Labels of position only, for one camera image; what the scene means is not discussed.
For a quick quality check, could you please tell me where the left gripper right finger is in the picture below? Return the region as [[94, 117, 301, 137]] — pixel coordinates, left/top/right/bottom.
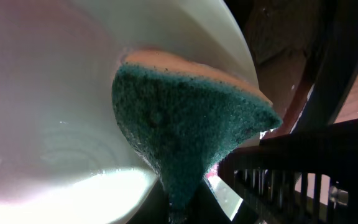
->
[[191, 179, 259, 224]]

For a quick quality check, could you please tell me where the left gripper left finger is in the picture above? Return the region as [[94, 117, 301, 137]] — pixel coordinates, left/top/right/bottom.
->
[[127, 181, 169, 224]]

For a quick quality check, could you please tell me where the green scrubbing sponge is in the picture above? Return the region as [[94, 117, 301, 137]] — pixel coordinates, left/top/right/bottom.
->
[[111, 50, 282, 222]]

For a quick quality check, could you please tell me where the round black serving tray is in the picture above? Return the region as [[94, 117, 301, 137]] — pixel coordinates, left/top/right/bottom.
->
[[227, 0, 358, 138]]

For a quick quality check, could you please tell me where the mint plate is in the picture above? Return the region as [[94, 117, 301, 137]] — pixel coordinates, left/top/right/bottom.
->
[[0, 0, 258, 223]]

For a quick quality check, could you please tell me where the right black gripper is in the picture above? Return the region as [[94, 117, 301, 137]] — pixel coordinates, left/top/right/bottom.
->
[[218, 119, 358, 223]]

